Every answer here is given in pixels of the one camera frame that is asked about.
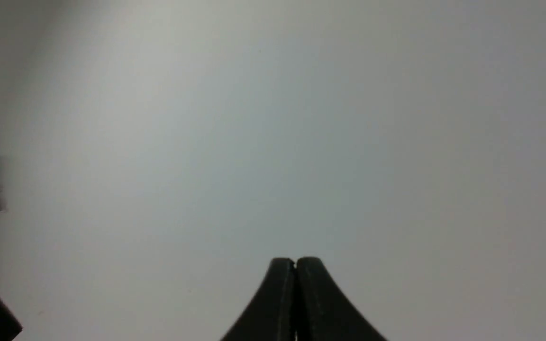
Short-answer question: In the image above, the right gripper black camera left finger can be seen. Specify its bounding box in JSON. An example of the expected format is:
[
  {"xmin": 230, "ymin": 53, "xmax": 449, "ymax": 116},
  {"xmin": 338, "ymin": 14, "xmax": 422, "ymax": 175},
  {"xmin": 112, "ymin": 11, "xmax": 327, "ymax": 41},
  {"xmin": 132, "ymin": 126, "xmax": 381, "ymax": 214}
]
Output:
[{"xmin": 222, "ymin": 258, "xmax": 296, "ymax": 341}]

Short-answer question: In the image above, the right gripper black camera right finger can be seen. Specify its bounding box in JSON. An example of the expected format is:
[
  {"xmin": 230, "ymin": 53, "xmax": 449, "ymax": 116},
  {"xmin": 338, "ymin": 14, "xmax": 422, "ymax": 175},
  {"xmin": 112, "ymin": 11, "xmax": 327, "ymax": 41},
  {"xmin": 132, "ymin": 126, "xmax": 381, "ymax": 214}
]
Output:
[{"xmin": 295, "ymin": 257, "xmax": 386, "ymax": 341}]

